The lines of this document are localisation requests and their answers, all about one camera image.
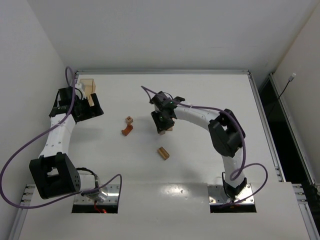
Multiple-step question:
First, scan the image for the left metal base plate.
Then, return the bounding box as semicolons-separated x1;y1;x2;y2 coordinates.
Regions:
73;184;120;206

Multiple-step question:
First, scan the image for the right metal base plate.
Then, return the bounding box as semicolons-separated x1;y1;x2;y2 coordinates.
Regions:
207;184;256;207

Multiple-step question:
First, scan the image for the ribbed light wooden block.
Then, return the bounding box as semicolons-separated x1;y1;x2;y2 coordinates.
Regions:
157;147;170;160

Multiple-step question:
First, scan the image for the aluminium table frame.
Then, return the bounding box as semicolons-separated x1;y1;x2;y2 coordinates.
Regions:
18;70;320;240

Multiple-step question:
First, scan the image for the black cable white plug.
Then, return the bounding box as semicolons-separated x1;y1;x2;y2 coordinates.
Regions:
266;72;297;119

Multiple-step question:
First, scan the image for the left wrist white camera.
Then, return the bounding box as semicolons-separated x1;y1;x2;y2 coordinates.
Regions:
75;83;87;100

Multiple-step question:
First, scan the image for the transparent orange plastic box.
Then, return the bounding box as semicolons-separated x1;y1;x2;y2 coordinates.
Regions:
79;78;96;106

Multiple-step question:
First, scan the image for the reddish wooden arch block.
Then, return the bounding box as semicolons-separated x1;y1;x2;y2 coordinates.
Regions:
121;124;133;136

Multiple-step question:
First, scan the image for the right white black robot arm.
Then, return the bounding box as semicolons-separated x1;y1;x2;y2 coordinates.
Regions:
149;91;247;200

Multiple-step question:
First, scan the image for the metal base plate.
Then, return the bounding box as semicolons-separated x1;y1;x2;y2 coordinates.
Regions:
207;184;256;207
73;184;120;206

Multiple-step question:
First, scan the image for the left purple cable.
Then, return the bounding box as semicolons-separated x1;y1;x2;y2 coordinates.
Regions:
0;65;123;210

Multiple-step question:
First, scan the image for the wooden letter N cube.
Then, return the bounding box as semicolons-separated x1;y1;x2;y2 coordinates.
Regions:
125;116;133;125

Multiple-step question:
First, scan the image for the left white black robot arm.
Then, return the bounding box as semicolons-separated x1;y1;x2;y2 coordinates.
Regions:
29;83;104;199

